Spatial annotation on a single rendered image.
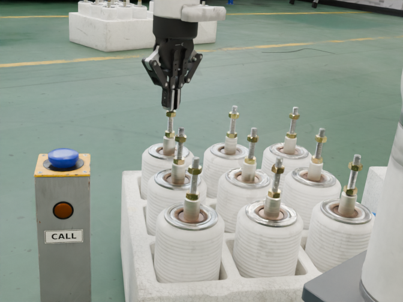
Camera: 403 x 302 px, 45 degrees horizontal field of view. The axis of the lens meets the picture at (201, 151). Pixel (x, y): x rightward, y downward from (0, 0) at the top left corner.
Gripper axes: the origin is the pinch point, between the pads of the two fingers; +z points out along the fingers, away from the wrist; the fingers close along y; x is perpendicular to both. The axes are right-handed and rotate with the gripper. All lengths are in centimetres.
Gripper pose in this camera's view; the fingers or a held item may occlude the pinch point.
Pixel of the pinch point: (171, 98)
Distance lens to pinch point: 86.6
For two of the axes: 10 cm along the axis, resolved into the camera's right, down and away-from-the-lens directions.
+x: 7.5, 3.0, -5.9
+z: -0.8, 9.3, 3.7
